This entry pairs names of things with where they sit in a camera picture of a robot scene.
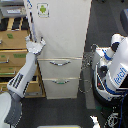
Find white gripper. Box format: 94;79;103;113
25;36;46;55

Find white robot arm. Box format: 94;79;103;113
0;36;46;128

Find white fridge bottom drawer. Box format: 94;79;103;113
43;78;79;99

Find wooden drawer cabinet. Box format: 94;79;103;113
0;16;46;99

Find green android sticker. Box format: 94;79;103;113
37;3;49;18

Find grey box on cabinet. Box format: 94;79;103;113
0;6;26;18

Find white blue robot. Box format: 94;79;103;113
92;34;128;106

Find coiled cables on floor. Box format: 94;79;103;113
78;43;100;94

